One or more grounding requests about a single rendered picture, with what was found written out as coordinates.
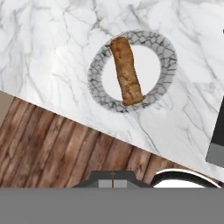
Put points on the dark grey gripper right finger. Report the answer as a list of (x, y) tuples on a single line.
[(124, 176)]

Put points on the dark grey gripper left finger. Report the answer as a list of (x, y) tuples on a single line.
[(102, 176)]

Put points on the grey and black toaster oven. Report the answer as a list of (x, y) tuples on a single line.
[(216, 145)]

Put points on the brown baguette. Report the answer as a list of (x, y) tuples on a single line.
[(126, 71)]

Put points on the white plate with grey mosaic rim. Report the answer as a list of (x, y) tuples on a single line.
[(163, 55)]

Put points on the white round object with black rim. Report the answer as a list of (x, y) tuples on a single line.
[(180, 182)]

